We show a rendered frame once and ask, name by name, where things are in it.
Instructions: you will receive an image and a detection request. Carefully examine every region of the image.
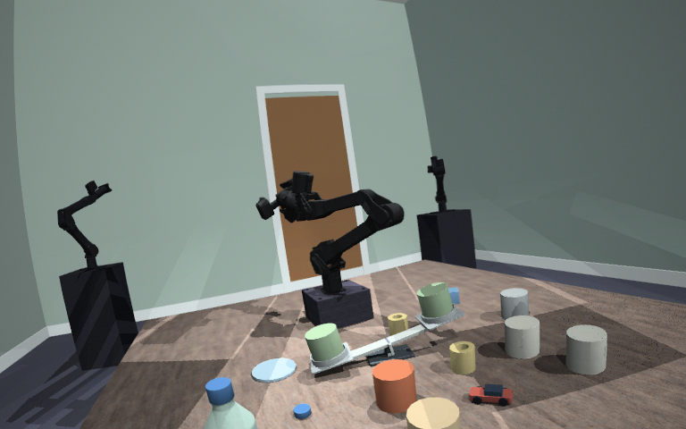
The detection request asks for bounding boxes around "red toy car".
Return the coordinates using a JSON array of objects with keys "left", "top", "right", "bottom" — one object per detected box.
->
[{"left": 469, "top": 384, "right": 513, "bottom": 407}]

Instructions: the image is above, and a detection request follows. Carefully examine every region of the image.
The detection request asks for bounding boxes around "orange-brown cylinder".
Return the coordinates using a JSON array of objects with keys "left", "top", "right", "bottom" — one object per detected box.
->
[{"left": 372, "top": 359, "right": 417, "bottom": 414}]

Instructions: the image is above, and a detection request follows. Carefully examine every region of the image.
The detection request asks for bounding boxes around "light blue block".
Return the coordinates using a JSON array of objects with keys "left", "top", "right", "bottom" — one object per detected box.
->
[{"left": 448, "top": 288, "right": 460, "bottom": 304}]

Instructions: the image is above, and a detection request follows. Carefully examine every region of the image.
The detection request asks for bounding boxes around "white cylinder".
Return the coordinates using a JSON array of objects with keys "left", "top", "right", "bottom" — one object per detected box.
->
[
  {"left": 504, "top": 315, "right": 540, "bottom": 359},
  {"left": 565, "top": 324, "right": 607, "bottom": 375}
]

